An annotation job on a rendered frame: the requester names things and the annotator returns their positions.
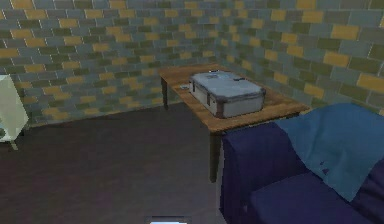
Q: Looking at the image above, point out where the light blue blanket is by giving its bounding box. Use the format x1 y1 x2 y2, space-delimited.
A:
274 102 384 203

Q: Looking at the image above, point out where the grey metal suitcase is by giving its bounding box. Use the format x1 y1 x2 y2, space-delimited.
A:
189 70 267 119

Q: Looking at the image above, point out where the dark blue sofa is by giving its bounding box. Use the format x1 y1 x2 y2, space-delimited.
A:
220 121 384 224

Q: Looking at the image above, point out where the brown wooden table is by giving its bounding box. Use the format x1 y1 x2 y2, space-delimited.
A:
157 63 310 183

